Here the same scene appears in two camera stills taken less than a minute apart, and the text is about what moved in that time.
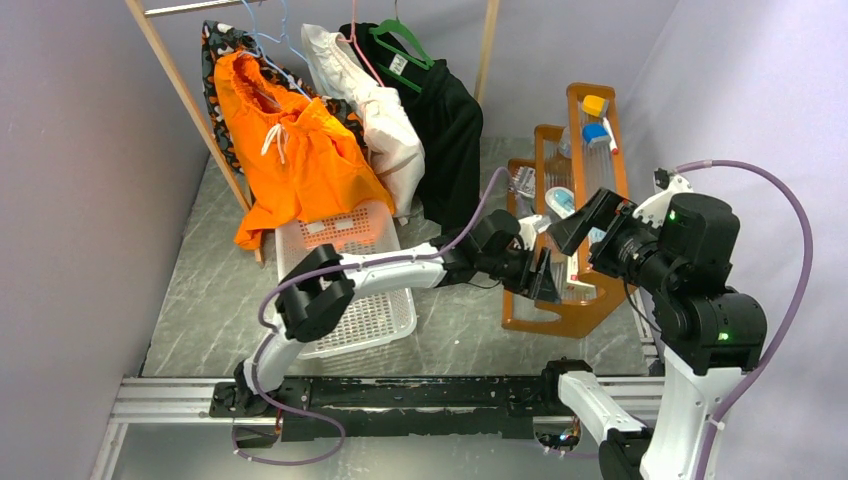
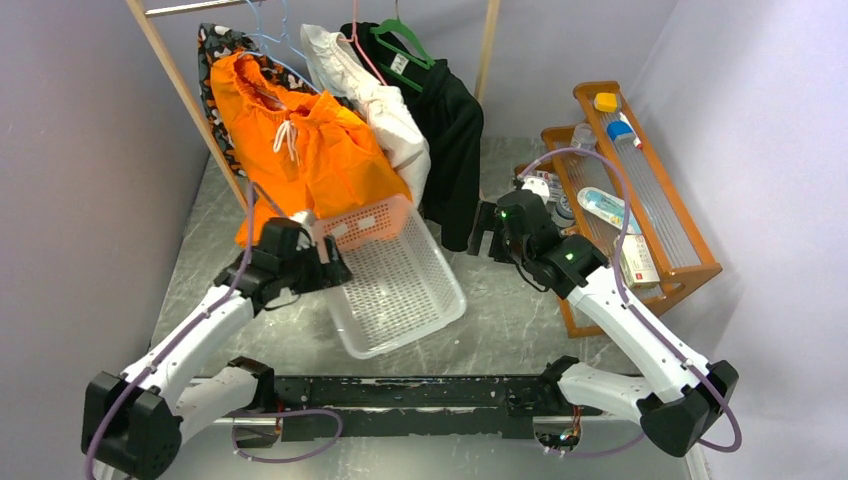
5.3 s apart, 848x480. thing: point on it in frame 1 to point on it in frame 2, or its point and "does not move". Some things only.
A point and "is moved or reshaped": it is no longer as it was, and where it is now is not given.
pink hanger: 353,40 does not move
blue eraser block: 591,131 to 620,132
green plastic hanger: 400,29 does not move
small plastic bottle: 565,144 to 584,137
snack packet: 524,182 to 551,180
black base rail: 339,408 does not move
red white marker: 611,136 to 636,140
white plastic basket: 373,319 is moved or reshaped
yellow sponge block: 593,105 to 605,102
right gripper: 607,210 to 487,218
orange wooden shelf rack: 573,163 is moved or reshaped
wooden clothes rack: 143,17 does not move
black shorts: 448,117 does not move
